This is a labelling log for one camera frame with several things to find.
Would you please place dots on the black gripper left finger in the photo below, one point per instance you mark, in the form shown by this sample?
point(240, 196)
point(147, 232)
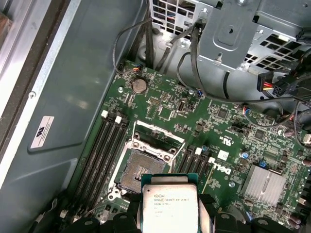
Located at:
point(126, 223)

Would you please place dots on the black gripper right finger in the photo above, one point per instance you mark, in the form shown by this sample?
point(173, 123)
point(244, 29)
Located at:
point(226, 224)

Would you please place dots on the silver CPU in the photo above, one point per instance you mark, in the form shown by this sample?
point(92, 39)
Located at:
point(170, 206)

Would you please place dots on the metal socket cover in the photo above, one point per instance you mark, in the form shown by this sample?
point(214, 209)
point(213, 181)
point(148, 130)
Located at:
point(159, 131)

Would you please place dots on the CPU socket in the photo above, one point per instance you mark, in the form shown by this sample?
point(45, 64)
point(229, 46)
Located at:
point(143, 170)

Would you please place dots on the silver motherboard screw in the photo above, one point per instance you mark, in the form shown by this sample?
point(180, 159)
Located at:
point(120, 89)
point(191, 91)
point(232, 184)

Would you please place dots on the green RAM stick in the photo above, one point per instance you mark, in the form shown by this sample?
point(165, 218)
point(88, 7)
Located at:
point(206, 180)

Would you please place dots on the silver finned chipset heatsink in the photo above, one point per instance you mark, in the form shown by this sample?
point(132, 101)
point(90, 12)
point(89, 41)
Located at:
point(264, 185)

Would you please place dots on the green Dell motherboard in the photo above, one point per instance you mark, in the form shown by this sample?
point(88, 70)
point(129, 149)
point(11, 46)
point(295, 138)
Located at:
point(184, 114)

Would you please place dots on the white case label sticker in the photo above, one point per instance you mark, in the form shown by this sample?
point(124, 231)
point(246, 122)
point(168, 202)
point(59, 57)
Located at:
point(42, 132)

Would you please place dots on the silver internal USB port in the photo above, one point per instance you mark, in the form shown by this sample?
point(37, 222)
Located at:
point(181, 106)

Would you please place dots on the round coin cell battery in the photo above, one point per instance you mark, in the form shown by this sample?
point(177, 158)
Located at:
point(139, 85)

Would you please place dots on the black and grey PC case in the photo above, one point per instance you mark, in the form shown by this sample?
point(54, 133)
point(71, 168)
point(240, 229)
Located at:
point(80, 92)

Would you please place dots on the black power connector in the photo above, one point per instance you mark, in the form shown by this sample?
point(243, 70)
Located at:
point(281, 88)

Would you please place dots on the metal drive cage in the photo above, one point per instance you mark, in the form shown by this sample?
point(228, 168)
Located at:
point(226, 31)

